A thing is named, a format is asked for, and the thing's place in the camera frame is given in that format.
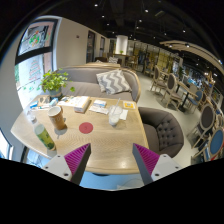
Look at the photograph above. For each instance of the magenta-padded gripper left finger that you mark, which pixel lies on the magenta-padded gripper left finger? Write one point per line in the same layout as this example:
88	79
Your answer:
76	159

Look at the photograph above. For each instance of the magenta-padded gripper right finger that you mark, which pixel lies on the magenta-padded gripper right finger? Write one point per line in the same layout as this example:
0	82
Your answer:
146	159

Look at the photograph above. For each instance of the green-labelled clear drink bottle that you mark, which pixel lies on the green-labelled clear drink bottle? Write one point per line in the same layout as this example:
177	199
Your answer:
45	136

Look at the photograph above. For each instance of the grey tufted armchair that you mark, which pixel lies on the grey tufted armchair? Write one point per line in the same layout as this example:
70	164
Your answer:
163	133

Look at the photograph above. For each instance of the flat round red coaster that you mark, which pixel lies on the flat round red coaster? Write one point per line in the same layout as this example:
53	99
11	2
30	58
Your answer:
86	128

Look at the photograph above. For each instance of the brown ceramic mug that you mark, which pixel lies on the brown ceramic mug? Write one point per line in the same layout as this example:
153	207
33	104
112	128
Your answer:
57	118

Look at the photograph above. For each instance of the white paper napkin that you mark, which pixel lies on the white paper napkin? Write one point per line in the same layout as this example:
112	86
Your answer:
124	114

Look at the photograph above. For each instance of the clear plastic cup with straw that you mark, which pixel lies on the clear plastic cup with straw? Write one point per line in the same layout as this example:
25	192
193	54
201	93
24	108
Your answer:
114	118

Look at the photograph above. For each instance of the yellow white card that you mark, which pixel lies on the yellow white card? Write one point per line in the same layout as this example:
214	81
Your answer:
129	105

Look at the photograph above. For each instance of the teal tissue pack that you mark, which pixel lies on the teal tissue pack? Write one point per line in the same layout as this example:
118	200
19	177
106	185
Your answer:
53	101

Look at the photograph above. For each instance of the brown card with heart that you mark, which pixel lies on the brown card with heart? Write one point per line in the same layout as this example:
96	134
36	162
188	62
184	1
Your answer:
43	100

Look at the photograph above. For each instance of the small blue white packet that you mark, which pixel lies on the small blue white packet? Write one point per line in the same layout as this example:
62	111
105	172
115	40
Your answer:
33	105

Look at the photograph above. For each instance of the grey wood-framed sofa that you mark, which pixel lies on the grey wood-framed sofa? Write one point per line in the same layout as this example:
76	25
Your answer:
83	88

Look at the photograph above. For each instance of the group of dining chairs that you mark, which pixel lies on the group of dining chairs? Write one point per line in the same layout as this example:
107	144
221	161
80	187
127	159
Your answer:
206	116

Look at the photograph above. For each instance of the potted green leafy plant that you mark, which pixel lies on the potted green leafy plant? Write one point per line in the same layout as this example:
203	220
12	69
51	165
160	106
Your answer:
53	81

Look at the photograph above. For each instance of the grey white chevron cushion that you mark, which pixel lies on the grey white chevron cushion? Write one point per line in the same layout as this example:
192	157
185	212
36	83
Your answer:
113	81

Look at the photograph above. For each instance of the framed food poster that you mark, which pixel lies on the framed food poster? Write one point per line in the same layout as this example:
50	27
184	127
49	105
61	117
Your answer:
36	36

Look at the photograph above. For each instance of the group of ceiling spotlights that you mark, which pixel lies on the group of ceiling spotlights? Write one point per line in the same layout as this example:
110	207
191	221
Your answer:
146	10

